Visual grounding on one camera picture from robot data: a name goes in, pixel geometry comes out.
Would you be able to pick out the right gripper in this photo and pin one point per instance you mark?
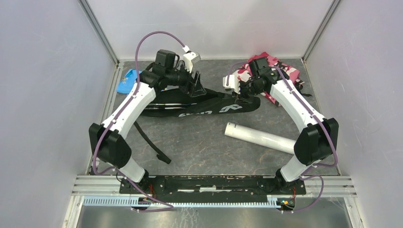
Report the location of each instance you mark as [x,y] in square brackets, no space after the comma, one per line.
[243,98]

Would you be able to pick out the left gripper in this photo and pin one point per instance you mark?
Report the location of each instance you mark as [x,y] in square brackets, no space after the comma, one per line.
[196,88]

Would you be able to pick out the black racket bag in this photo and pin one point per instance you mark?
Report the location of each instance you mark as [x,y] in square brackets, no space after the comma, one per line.
[211,103]

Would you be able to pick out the white shuttlecock tube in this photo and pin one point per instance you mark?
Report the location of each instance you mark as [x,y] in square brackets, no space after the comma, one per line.
[260,138]

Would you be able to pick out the white racket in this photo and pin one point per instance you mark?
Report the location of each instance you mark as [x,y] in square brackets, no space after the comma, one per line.
[164,108]
[171,104]

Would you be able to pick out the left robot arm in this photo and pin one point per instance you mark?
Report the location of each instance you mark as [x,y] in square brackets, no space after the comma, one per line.
[108,138]

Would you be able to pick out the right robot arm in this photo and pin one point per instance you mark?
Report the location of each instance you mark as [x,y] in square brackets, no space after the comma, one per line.
[316,144]

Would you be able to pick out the pink camouflage bag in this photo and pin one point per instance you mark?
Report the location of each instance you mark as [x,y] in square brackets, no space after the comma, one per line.
[243,72]

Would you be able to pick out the blue cloth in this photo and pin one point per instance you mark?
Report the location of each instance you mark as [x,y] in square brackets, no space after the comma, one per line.
[127,83]

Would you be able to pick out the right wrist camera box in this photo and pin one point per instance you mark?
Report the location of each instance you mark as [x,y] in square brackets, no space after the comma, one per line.
[231,84]

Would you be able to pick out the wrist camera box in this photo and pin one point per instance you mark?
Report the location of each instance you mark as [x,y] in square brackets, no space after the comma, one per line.
[190,59]
[231,84]

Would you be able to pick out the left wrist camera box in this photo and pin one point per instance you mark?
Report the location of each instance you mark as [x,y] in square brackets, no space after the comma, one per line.
[190,59]

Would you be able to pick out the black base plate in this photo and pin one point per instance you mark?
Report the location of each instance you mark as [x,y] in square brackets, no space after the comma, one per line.
[219,188]

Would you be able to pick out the white slotted cable duct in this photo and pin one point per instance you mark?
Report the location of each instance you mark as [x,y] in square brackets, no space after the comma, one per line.
[136,201]

